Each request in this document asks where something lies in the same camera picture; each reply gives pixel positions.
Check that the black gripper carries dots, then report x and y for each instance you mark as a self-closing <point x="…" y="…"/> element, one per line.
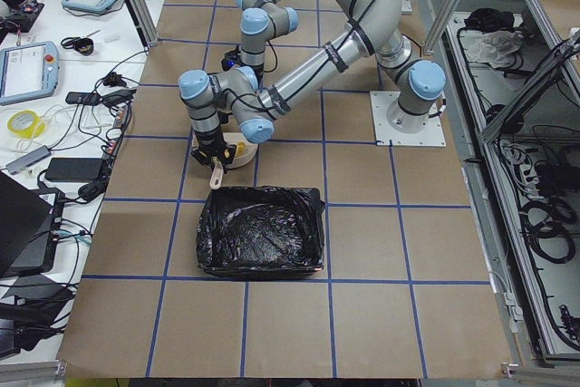
<point x="245" y="66"/>
<point x="208" y="139"/>

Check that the beige dustpan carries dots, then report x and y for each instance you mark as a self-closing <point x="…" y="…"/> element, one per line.
<point x="218" y="173"/>

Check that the black lined trash bin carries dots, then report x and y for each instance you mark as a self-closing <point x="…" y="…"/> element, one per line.
<point x="261" y="233"/>

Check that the black scissors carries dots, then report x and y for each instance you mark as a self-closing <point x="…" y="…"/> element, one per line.
<point x="68" y="42"/>

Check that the black power adapter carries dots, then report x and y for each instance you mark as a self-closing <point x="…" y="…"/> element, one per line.
<point x="73" y="169"/>

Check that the yellow tape roll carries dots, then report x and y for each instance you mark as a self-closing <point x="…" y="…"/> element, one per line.
<point x="26" y="125"/>

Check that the near blue teach pendant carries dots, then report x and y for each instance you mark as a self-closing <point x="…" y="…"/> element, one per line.
<point x="29" y="72"/>

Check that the black laptop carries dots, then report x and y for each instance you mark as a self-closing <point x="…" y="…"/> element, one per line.
<point x="30" y="219"/>

